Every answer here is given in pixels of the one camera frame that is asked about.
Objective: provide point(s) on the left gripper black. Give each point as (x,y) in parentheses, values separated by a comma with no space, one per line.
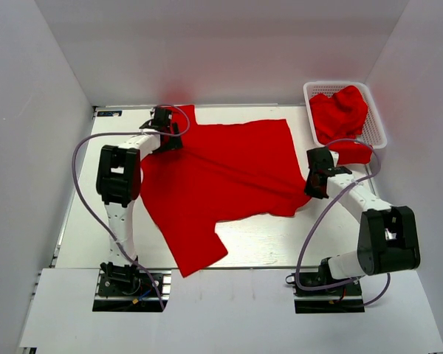
(173,136)

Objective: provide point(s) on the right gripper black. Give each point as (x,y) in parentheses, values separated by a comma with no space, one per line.
(315,183)

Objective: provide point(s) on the red t shirt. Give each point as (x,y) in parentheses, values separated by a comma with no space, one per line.
(221,173)

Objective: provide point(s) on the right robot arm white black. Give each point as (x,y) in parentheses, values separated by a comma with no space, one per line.
(388,238)

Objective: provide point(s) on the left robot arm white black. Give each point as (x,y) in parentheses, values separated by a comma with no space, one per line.
(119,177)

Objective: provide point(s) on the red t shirts pile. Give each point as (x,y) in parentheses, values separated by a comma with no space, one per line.
(339,120)

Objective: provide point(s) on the white plastic basket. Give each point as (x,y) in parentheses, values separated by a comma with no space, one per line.
(373,132)

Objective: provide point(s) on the blue label sticker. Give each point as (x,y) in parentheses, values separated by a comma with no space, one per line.
(117,113)

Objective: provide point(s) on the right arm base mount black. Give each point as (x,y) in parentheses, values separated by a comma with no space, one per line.
(341,299)

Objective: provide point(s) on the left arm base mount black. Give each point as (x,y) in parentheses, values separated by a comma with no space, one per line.
(126,289)

